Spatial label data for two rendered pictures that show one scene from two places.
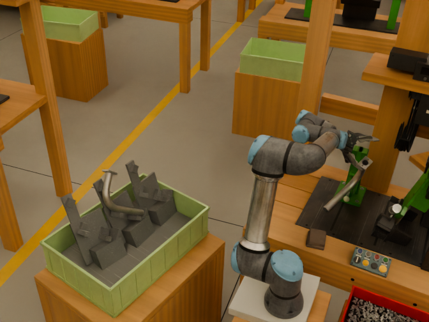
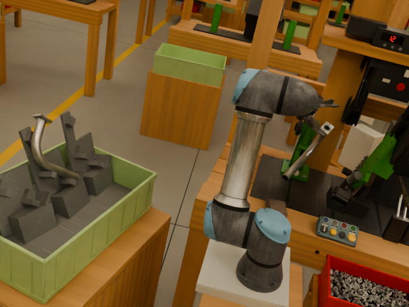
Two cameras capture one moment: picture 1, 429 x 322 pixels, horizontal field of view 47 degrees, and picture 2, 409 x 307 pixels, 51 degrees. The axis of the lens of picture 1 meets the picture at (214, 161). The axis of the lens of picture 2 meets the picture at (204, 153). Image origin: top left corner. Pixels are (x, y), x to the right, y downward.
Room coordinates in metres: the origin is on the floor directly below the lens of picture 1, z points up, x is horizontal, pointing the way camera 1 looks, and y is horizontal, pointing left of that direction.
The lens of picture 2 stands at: (0.28, 0.27, 1.85)
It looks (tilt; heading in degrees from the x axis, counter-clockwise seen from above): 28 degrees down; 343
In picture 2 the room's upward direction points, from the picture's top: 13 degrees clockwise
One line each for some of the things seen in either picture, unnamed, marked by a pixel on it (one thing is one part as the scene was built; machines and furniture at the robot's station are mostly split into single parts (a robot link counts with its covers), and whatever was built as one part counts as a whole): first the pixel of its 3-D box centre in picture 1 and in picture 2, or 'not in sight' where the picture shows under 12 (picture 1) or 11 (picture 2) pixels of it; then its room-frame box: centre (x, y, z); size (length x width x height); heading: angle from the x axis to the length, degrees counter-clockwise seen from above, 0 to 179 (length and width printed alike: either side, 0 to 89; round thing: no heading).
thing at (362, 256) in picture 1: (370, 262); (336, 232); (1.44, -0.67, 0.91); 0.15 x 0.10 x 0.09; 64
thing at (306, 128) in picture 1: (306, 132); not in sight; (1.76, -0.38, 1.34); 0.11 x 0.11 x 0.08; 65
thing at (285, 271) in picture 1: (284, 271); (267, 234); (1.24, -0.27, 1.06); 0.13 x 0.12 x 0.14; 65
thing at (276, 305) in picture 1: (284, 294); (262, 263); (1.23, -0.28, 0.94); 0.15 x 0.15 x 0.10
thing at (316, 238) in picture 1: (316, 238); (276, 209); (1.56, -0.46, 0.91); 0.10 x 0.08 x 0.03; 165
